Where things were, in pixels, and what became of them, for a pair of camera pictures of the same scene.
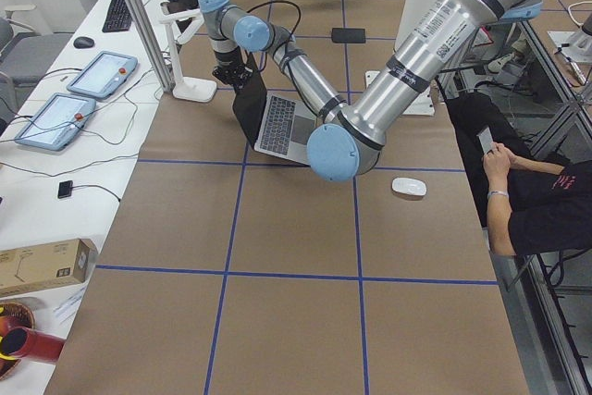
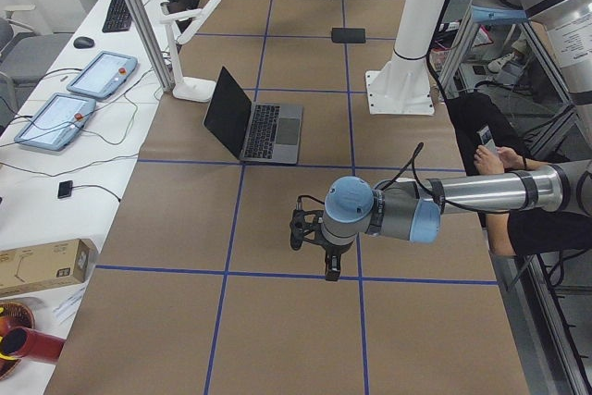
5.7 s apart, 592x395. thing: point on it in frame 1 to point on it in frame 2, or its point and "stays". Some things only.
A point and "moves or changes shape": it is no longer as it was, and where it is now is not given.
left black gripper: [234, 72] to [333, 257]
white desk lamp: [193, 89] stays
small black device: [65, 189] stays
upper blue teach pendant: [107, 72] stays
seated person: [530, 206] stays
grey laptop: [273, 125] moves or changes shape
